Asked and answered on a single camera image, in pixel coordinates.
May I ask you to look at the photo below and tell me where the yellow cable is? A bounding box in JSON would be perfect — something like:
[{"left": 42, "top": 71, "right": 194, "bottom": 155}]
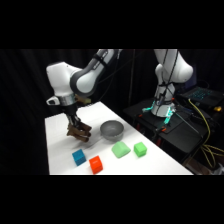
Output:
[{"left": 187, "top": 97, "right": 224, "bottom": 169}]

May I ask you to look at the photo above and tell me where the green cube block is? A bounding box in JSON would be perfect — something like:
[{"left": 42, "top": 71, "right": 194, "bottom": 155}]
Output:
[{"left": 133, "top": 141, "right": 148, "bottom": 158}]

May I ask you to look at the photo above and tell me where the grey metal bowl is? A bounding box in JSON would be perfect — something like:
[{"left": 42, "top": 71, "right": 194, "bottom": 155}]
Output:
[{"left": 99, "top": 120, "right": 125, "bottom": 142}]

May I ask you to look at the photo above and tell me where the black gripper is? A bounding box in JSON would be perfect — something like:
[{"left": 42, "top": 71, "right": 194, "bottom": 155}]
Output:
[{"left": 62, "top": 103, "right": 84, "bottom": 132}]

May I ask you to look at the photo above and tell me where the black robot stand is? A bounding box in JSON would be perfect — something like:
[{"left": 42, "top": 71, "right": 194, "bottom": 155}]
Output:
[{"left": 122, "top": 95, "right": 224, "bottom": 165}]

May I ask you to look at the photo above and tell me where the black curtain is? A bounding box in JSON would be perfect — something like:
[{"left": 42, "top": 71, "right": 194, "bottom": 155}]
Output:
[{"left": 0, "top": 49, "right": 224, "bottom": 176}]

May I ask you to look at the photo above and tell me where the tan wrist mount bracket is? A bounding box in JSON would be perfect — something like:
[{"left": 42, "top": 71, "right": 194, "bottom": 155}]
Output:
[{"left": 74, "top": 95, "right": 93, "bottom": 108}]

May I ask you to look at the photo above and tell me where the light green wedge block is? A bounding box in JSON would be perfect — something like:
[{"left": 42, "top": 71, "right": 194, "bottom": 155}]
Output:
[{"left": 110, "top": 140, "right": 132, "bottom": 159}]

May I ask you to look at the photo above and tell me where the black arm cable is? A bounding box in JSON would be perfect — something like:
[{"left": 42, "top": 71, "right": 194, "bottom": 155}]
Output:
[{"left": 96, "top": 49, "right": 138, "bottom": 101}]

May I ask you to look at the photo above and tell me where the blue cube block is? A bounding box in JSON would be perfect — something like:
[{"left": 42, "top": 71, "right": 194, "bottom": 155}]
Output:
[{"left": 71, "top": 148, "right": 88, "bottom": 167}]

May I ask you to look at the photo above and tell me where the black laptop with lit keyboard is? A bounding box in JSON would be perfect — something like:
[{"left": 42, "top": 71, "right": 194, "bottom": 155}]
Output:
[{"left": 179, "top": 85, "right": 224, "bottom": 108}]

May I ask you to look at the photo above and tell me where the orange cube block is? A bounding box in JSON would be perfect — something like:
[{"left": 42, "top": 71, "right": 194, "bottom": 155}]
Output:
[{"left": 88, "top": 154, "right": 104, "bottom": 175}]

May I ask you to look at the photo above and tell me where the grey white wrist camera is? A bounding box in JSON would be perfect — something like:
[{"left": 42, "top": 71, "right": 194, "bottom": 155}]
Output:
[{"left": 46, "top": 95, "right": 62, "bottom": 107}]

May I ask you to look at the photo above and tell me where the brown plush deer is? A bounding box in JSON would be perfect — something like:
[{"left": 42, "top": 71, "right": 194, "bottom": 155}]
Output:
[{"left": 65, "top": 122, "right": 93, "bottom": 143}]

